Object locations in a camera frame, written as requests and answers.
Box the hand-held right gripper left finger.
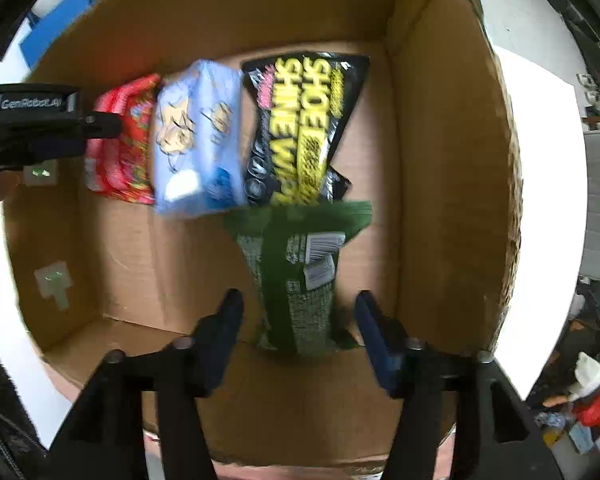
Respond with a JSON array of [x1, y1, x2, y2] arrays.
[[47, 288, 245, 480]]

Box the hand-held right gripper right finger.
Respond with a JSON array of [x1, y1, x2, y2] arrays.
[[355, 290, 563, 480]]

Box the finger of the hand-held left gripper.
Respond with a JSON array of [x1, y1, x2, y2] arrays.
[[80, 112, 122, 141]]

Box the red printed packet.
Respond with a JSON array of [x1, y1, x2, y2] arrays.
[[84, 74, 163, 206]]

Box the green wipes packet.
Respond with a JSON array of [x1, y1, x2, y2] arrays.
[[223, 201, 374, 357]]

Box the light blue tissue packet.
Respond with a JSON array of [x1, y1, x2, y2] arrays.
[[151, 59, 248, 218]]

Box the cardboard box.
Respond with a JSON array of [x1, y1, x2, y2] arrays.
[[2, 0, 523, 467]]

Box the black and yellow wipes packet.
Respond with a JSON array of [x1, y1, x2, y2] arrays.
[[241, 52, 371, 207]]

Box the blue folder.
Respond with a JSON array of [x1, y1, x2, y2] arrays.
[[19, 0, 98, 68]]

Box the red and white toy figure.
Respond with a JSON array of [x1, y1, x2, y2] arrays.
[[545, 351, 600, 431]]

